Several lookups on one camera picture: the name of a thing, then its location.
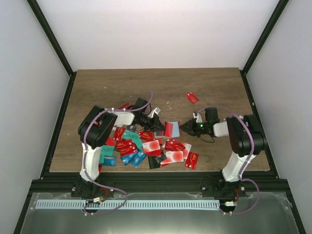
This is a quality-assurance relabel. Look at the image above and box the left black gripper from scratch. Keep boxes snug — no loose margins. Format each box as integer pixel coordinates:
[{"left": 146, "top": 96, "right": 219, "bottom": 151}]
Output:
[{"left": 139, "top": 114, "right": 165, "bottom": 133}]

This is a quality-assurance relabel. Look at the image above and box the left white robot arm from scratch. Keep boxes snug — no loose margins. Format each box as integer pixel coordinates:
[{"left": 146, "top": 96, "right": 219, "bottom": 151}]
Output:
[{"left": 78, "top": 98, "right": 165, "bottom": 197}]

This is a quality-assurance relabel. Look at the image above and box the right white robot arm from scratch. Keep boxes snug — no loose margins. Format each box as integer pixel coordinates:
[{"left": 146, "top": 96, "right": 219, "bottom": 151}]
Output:
[{"left": 179, "top": 106, "right": 267, "bottom": 196}]

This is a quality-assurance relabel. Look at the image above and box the red gold card upper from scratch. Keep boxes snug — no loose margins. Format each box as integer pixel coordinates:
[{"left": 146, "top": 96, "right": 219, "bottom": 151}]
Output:
[{"left": 138, "top": 131, "right": 154, "bottom": 141}]

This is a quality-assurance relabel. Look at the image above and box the teal VIP card centre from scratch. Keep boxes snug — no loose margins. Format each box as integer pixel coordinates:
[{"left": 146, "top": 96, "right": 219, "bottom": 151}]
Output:
[{"left": 122, "top": 130, "right": 143, "bottom": 148}]

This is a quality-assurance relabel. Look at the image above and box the lone red card far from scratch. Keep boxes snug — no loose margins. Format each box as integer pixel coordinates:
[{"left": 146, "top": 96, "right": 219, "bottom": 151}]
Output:
[{"left": 185, "top": 92, "right": 199, "bottom": 104}]

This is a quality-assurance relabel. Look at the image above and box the red VIP card right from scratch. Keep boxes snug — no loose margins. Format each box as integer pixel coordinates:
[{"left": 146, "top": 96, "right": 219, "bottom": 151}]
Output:
[{"left": 185, "top": 152, "right": 199, "bottom": 170}]

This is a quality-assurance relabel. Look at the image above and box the white red circle card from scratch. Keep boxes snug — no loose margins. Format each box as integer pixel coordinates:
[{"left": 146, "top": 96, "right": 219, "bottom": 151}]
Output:
[{"left": 160, "top": 142, "right": 192, "bottom": 166}]

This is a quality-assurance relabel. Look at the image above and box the red gold VIP card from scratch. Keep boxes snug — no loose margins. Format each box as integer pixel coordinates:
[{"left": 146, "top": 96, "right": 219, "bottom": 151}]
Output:
[{"left": 115, "top": 139, "right": 137, "bottom": 156}]

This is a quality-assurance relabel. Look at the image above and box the blue VIP card lower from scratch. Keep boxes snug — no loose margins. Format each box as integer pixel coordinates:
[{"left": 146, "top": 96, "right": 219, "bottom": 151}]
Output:
[{"left": 121, "top": 150, "right": 147, "bottom": 168}]

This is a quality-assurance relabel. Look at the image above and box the teal card left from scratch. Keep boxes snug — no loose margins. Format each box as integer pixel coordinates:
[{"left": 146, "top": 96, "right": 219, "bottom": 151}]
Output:
[{"left": 99, "top": 145, "right": 115, "bottom": 164}]

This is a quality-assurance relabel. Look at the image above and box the light blue slotted strip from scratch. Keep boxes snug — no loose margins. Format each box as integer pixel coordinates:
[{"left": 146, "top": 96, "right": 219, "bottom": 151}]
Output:
[{"left": 35, "top": 199, "right": 220, "bottom": 210}]

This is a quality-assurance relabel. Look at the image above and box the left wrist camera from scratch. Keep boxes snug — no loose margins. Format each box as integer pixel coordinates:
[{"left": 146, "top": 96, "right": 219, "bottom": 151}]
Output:
[{"left": 148, "top": 107, "right": 161, "bottom": 118}]

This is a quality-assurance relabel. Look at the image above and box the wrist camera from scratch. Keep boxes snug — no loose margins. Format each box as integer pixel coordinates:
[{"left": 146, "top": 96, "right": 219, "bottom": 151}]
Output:
[
  {"left": 193, "top": 111, "right": 203, "bottom": 124},
  {"left": 148, "top": 107, "right": 161, "bottom": 118}
]

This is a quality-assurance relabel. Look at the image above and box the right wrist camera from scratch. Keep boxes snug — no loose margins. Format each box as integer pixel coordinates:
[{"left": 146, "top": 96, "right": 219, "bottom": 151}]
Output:
[{"left": 193, "top": 111, "right": 203, "bottom": 124}]

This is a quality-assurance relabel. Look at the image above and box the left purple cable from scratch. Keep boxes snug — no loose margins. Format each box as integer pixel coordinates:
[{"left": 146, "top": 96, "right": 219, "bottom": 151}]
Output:
[{"left": 81, "top": 90, "right": 154, "bottom": 216}]

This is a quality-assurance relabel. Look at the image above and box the purple cable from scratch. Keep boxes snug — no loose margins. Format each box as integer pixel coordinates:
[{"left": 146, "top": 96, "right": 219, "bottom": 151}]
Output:
[
  {"left": 81, "top": 90, "right": 154, "bottom": 216},
  {"left": 195, "top": 105, "right": 259, "bottom": 216}
]

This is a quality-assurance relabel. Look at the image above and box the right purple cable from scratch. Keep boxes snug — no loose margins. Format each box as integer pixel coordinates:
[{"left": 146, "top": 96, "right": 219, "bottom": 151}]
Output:
[{"left": 195, "top": 105, "right": 259, "bottom": 216}]

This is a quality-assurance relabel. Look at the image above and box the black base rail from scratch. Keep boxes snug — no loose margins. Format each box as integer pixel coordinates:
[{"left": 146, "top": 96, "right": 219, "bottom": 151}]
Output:
[{"left": 29, "top": 171, "right": 290, "bottom": 198}]

